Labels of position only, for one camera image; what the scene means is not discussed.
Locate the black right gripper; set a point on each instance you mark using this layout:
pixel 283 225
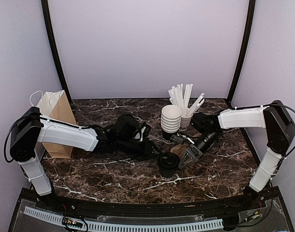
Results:
pixel 188 151

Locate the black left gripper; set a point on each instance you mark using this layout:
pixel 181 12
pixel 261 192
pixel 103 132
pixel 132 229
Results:
pixel 147 153

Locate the black plastic cup lid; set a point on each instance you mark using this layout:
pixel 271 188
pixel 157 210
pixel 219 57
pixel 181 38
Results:
pixel 168 162

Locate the black paper coffee cup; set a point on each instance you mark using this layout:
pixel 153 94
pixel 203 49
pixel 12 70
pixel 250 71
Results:
pixel 167 173

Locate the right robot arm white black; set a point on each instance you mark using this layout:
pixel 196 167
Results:
pixel 274 118

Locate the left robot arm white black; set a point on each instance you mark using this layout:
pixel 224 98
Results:
pixel 34 127

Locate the brown pulp cup carrier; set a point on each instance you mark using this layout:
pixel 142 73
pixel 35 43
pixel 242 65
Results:
pixel 179 149

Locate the stack of black paper cups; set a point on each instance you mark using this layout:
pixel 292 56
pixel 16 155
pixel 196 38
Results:
pixel 170 122

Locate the bundle of white wrapped straws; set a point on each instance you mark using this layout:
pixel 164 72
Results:
pixel 180 96

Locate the grey cable duct rail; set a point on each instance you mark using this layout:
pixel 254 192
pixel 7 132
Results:
pixel 125 224

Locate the black left frame post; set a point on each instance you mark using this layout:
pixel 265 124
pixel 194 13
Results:
pixel 53 48

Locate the black enclosure frame post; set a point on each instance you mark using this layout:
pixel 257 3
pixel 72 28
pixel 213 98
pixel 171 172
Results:
pixel 243 50

